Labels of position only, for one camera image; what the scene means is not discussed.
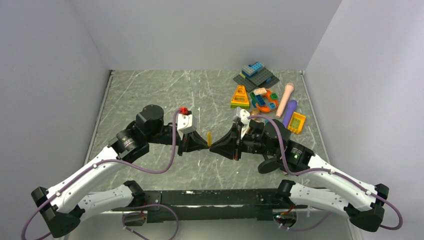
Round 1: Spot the gold toy microphone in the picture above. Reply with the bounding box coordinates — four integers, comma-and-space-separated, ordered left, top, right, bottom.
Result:
250, 108, 261, 122

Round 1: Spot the purple cable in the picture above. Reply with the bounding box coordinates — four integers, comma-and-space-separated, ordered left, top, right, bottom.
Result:
20, 109, 181, 240
247, 114, 404, 230

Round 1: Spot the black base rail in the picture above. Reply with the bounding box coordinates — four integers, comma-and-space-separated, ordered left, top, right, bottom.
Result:
120, 188, 306, 223

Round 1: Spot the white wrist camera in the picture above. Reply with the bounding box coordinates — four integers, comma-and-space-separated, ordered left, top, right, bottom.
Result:
233, 106, 250, 139
176, 107, 198, 140

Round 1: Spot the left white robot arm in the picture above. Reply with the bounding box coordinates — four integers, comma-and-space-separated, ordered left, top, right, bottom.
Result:
31, 104, 209, 238

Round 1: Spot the yellow key tag with keyring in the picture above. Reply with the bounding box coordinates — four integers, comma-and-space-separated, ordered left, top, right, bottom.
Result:
207, 132, 212, 147

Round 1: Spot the purple toy microphone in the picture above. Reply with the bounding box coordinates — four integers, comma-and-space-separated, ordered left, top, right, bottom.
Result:
282, 99, 298, 128

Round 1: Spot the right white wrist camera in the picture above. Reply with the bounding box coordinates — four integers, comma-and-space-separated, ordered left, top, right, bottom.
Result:
233, 106, 250, 139

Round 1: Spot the orange ring toy with bricks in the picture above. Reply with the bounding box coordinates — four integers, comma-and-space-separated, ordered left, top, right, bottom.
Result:
249, 88, 279, 113

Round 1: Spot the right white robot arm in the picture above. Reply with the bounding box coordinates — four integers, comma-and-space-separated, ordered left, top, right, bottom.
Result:
210, 117, 389, 232

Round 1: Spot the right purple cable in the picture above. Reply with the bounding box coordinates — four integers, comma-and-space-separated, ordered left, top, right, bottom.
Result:
247, 114, 404, 230

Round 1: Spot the dark grey lego baseplate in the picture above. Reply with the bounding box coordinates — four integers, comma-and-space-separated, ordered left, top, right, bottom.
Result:
233, 68, 280, 93

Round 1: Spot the black microphone stand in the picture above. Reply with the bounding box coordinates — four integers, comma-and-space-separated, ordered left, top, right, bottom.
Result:
257, 154, 287, 174

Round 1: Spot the blue grey lego stack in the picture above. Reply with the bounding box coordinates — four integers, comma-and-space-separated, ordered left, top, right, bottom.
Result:
241, 62, 266, 78

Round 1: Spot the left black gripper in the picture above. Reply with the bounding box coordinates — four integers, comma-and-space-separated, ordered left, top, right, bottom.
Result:
147, 125, 210, 156

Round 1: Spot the yellow window toy block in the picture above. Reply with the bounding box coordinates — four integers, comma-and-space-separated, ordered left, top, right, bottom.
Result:
287, 112, 306, 135

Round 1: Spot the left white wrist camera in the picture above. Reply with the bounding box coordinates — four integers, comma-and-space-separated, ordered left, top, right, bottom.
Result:
176, 107, 198, 140

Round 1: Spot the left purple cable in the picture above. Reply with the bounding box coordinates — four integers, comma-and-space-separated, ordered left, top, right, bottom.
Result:
20, 109, 181, 240

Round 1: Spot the pink toy microphone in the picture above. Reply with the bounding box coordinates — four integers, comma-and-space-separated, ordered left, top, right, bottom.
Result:
275, 82, 295, 118

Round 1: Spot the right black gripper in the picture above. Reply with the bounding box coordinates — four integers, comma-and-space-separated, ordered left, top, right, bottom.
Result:
209, 122, 280, 161

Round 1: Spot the orange triangular toy block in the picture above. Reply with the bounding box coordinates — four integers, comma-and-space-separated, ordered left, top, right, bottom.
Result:
230, 85, 250, 110

